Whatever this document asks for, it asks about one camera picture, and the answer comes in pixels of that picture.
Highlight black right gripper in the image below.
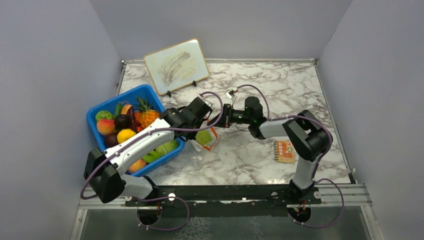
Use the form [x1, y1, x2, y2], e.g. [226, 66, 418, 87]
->
[207, 103, 253, 128]

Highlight clear orange-zip bag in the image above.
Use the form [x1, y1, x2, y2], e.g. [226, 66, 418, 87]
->
[188, 127, 218, 167]

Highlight toy pineapple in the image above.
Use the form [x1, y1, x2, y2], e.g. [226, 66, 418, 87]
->
[134, 96, 160, 129]

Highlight dark purple toy plum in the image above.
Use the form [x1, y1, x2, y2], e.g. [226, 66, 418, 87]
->
[114, 114, 132, 130]

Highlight yellow toy pear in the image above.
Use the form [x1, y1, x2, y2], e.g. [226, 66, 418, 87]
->
[116, 128, 137, 144]

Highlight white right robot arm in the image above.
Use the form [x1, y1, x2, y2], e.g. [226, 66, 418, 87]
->
[208, 96, 333, 204]

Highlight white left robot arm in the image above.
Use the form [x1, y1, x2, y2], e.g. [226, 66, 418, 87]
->
[83, 97, 212, 206]

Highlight white drawing board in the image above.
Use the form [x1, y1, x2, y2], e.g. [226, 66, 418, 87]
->
[143, 38, 210, 95]

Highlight green toy starfruit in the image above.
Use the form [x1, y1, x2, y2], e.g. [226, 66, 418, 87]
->
[142, 150, 161, 164]

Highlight small orange notebook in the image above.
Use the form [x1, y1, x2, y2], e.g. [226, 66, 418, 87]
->
[274, 140, 296, 164]

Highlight orange toy peach front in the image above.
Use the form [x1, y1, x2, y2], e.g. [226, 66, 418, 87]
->
[128, 158, 147, 174]

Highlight green toy pepper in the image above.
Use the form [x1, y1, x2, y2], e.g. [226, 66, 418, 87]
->
[113, 103, 123, 118]

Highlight dark red toy fruit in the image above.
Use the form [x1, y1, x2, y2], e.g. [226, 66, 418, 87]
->
[103, 132, 119, 148]

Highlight small green toy cabbage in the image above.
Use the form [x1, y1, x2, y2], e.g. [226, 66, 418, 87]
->
[95, 110, 114, 122]

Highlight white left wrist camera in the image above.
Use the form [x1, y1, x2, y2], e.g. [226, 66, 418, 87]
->
[198, 95, 213, 107]

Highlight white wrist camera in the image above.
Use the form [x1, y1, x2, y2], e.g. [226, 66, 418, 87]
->
[198, 95, 213, 107]
[225, 87, 238, 105]

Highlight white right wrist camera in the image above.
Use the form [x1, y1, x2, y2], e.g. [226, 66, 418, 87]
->
[225, 87, 238, 105]

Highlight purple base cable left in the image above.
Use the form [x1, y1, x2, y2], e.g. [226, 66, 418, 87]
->
[136, 195, 190, 232]

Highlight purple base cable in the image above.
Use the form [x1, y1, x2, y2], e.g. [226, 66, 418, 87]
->
[136, 195, 190, 232]
[286, 178, 346, 230]

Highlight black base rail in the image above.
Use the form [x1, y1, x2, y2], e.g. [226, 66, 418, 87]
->
[89, 177, 335, 220]

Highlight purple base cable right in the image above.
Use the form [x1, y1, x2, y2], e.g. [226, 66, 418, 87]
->
[286, 178, 346, 230]

